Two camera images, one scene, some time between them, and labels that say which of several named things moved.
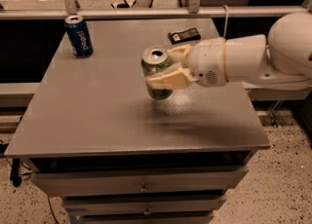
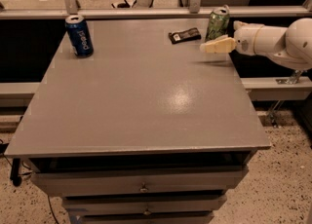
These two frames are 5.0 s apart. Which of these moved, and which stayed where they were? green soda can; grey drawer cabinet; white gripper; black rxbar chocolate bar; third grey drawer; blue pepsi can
Moved: green soda can; white gripper
Stayed: black rxbar chocolate bar; third grey drawer; grey drawer cabinet; blue pepsi can
